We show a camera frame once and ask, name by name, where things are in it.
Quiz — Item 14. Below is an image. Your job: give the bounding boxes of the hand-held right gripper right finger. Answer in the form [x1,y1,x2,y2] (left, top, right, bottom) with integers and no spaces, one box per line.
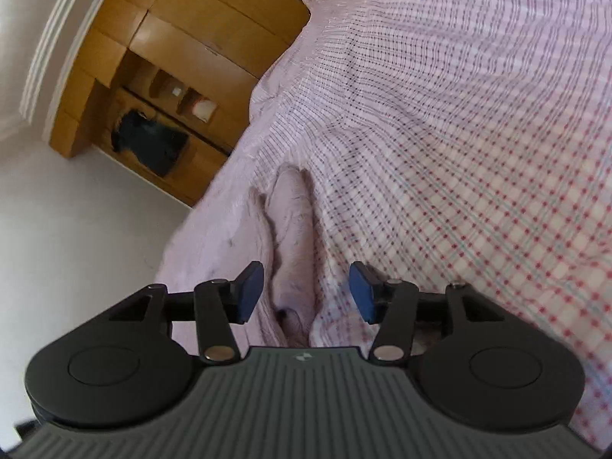
[349,261,516,364]

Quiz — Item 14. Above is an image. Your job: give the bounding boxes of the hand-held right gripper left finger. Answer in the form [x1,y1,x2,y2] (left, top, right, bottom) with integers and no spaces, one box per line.
[93,261,265,364]

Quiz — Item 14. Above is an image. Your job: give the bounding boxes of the bed with checked sheet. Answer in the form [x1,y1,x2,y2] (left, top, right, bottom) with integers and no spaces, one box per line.
[155,0,612,445]

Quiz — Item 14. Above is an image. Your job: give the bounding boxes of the dark hanging jacket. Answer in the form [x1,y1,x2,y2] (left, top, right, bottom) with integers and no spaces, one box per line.
[111,110,190,178]

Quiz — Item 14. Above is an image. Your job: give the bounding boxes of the white round box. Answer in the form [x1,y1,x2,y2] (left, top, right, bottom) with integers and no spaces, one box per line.
[191,98,216,123]

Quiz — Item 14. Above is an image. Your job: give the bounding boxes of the wooden wardrobe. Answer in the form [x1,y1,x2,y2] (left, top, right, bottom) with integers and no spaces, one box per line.
[48,0,311,208]

